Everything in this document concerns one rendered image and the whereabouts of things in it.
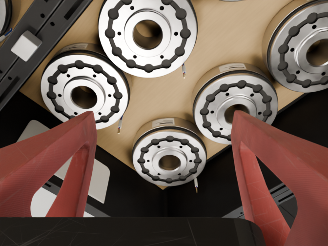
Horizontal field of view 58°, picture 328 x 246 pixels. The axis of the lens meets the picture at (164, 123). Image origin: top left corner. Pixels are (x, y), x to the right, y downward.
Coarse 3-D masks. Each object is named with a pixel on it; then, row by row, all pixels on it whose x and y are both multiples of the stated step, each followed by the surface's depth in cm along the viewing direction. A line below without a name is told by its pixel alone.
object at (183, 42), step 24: (120, 0) 29; (144, 0) 28; (168, 0) 29; (120, 24) 30; (192, 24) 30; (120, 48) 32; (168, 48) 31; (192, 48) 31; (144, 72) 33; (168, 72) 33
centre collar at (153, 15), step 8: (136, 16) 29; (144, 16) 29; (152, 16) 29; (160, 16) 29; (128, 24) 29; (136, 24) 29; (160, 24) 29; (168, 24) 29; (128, 32) 30; (168, 32) 30; (128, 40) 30; (160, 40) 31; (168, 40) 30; (136, 48) 31; (144, 48) 31; (152, 48) 31; (160, 48) 31; (144, 56) 31; (152, 56) 31
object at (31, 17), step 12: (36, 0) 22; (48, 0) 22; (60, 0) 22; (36, 12) 22; (48, 12) 22; (24, 24) 23; (36, 24) 23; (12, 36) 23; (0, 48) 24; (0, 60) 25; (12, 60) 25; (0, 72) 25
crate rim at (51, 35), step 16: (64, 0) 22; (80, 0) 23; (64, 16) 23; (48, 32) 23; (64, 32) 23; (48, 48) 24; (16, 64) 25; (32, 64) 25; (16, 80) 27; (0, 96) 28; (272, 192) 34; (96, 208) 36; (240, 208) 36
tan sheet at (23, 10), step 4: (20, 0) 31; (24, 0) 31; (28, 0) 31; (32, 0) 31; (20, 4) 32; (24, 4) 32; (28, 4) 32; (20, 8) 32; (24, 8) 32; (20, 12) 32; (24, 12) 32; (20, 16) 32; (16, 24) 33; (12, 28) 33; (4, 40) 34; (0, 44) 34
